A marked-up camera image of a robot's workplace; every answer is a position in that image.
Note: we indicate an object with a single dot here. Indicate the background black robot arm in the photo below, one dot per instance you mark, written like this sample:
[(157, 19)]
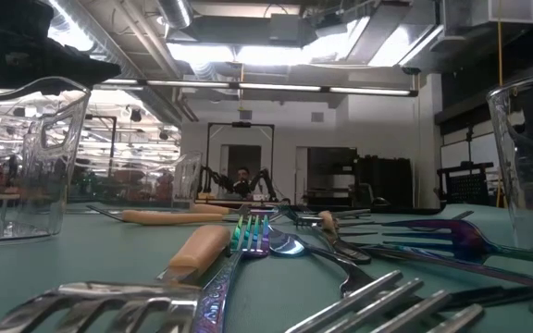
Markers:
[(266, 178), (215, 178)]

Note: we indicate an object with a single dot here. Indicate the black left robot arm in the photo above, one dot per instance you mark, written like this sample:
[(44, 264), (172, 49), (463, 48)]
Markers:
[(7, 11)]

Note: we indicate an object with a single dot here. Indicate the clear glass baking dish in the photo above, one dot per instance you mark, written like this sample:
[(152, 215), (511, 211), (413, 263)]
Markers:
[(26, 217), (525, 185), (188, 180)]

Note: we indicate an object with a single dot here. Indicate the green table mat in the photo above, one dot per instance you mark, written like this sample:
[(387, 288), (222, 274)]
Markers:
[(86, 259)]

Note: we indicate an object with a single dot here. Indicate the background work table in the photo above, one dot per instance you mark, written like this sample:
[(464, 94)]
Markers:
[(220, 200)]

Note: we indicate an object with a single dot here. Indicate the person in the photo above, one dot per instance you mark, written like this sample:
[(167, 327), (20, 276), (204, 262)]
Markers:
[(243, 176)]

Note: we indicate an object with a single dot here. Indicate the long ceiling tube light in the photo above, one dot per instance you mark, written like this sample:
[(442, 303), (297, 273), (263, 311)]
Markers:
[(276, 87)]

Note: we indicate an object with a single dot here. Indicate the black cabinet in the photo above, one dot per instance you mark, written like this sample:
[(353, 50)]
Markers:
[(387, 182)]

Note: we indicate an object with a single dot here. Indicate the whiteboard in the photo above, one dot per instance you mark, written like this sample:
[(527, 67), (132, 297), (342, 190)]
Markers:
[(456, 152)]

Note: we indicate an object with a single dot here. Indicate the black rack cart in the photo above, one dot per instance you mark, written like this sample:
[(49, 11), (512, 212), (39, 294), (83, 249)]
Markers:
[(467, 187)]

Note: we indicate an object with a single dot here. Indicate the silver flexible ceiling duct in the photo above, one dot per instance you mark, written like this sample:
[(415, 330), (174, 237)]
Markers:
[(176, 14)]

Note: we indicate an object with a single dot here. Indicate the background black rig frame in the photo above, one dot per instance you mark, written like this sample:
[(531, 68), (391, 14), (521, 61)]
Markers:
[(241, 124)]

